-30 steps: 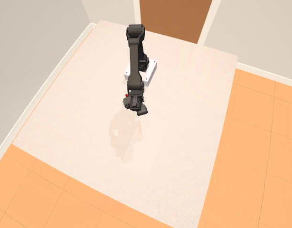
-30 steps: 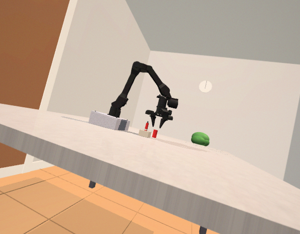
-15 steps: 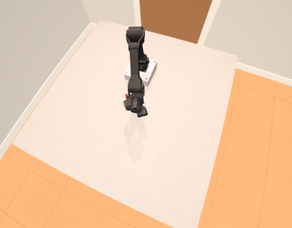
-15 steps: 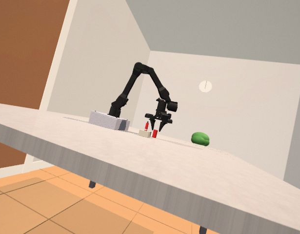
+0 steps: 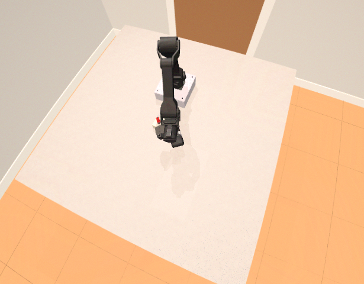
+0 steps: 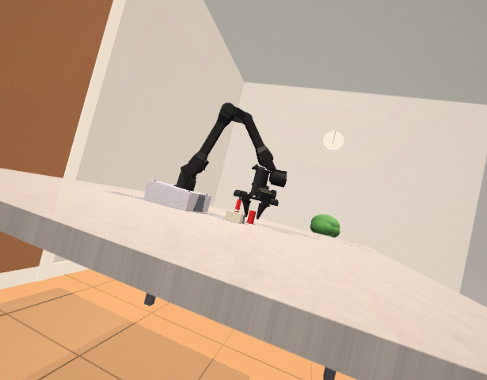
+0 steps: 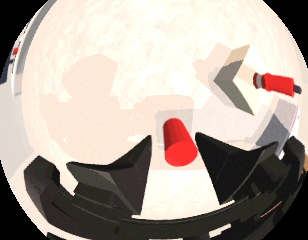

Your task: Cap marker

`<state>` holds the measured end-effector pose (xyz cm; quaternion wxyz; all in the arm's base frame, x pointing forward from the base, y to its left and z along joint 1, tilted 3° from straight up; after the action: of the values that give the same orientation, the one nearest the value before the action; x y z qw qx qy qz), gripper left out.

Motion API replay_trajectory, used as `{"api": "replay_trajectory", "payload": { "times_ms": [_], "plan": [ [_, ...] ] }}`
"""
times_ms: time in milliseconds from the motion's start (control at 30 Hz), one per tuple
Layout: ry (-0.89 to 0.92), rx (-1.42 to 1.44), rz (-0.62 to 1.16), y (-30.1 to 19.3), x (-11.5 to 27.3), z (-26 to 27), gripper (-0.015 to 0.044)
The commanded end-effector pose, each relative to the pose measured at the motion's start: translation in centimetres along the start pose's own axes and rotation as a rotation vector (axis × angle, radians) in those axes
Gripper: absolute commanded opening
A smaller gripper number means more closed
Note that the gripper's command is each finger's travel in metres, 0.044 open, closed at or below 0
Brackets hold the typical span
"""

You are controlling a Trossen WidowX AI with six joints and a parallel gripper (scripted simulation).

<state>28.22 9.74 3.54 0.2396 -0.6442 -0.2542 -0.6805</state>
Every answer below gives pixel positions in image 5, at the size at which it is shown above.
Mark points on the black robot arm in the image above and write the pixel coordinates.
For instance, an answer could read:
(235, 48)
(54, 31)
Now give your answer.
(173, 77)

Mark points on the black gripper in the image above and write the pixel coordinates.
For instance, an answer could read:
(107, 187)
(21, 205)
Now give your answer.
(179, 139)

